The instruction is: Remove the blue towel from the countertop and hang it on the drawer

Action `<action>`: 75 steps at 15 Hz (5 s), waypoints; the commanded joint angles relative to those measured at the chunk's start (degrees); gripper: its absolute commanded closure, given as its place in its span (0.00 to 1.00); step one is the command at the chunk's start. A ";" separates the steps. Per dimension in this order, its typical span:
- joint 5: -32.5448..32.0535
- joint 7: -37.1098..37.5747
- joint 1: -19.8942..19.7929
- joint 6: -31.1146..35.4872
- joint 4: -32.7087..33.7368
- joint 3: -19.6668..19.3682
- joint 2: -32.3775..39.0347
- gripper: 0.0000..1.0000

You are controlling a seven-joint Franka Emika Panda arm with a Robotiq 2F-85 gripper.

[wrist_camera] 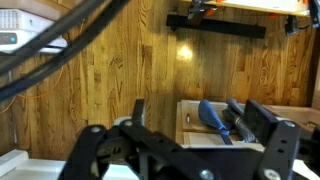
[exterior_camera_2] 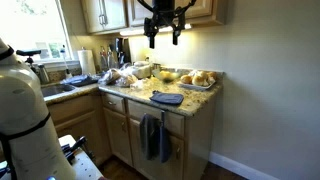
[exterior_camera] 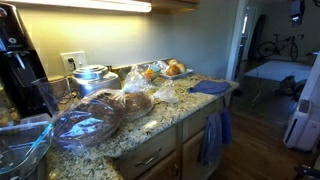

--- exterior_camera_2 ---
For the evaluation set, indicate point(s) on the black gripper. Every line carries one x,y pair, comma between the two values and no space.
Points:
164,14

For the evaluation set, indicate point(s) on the blue towel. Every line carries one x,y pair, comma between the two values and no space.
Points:
164,145
167,98

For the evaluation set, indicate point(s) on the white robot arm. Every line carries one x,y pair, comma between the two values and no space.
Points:
29,140

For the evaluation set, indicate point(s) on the paper towel roll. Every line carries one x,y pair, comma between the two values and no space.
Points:
86,61

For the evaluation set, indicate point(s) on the left wooden drawer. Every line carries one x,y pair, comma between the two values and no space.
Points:
113,102

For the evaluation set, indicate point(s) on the wooden drawer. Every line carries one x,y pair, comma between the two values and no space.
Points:
113,102
173,122

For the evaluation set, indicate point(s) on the right wooden drawer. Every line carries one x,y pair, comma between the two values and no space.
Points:
173,122

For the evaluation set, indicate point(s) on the dark grey hanging towel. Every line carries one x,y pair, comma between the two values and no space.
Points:
149,136

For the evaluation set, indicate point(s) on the blue hanging towel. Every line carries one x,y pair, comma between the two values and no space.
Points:
164,145

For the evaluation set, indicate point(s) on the glass bowl with oranges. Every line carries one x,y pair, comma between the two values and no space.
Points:
165,76

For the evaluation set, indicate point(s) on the black coffee machine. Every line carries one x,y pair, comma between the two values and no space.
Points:
123,50

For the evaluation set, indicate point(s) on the white plate of bread rolls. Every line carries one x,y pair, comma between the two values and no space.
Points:
198,80

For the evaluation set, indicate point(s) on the bagged round bread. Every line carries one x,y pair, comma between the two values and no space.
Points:
125,80

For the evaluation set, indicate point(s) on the upper wooden cabinet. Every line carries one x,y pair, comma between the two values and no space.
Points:
114,16

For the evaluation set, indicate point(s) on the bagged brown bread loaf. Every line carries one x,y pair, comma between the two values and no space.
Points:
110,76

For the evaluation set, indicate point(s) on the dark cloth by sink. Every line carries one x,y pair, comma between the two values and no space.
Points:
79,80

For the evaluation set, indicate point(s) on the lower cabinet door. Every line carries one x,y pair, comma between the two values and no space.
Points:
118,135

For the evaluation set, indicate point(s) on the steel kitchen sink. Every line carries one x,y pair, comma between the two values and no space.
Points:
56,89

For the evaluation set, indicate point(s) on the white robot cart top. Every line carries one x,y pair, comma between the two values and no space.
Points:
84,167

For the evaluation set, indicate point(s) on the dish brush with white handle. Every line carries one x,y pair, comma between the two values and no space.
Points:
63,54

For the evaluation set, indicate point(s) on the black camera on tripod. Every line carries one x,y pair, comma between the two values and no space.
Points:
29,54

